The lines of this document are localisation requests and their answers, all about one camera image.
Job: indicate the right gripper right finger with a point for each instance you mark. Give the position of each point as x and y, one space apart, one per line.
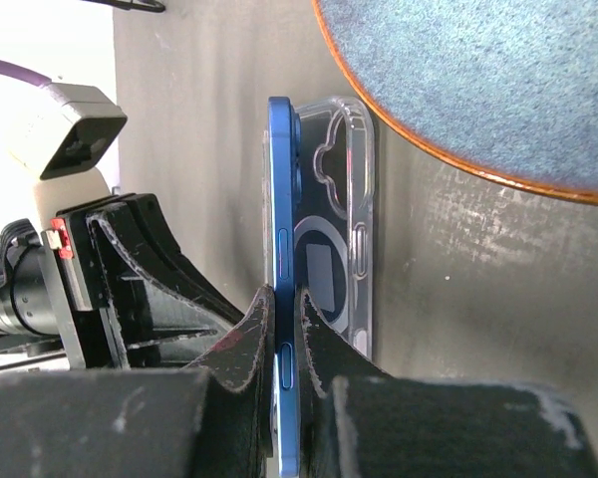
362 422

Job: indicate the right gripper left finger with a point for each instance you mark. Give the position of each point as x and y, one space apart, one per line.
210 418

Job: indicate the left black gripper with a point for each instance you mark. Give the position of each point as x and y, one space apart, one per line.
108 282

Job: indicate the clear phone case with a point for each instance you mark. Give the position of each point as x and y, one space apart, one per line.
334 230

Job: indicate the blue phone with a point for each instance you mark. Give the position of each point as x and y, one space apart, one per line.
284 137

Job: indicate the blue ceramic plate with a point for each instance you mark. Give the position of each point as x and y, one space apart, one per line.
504 90

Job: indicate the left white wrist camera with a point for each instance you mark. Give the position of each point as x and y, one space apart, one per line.
59 142

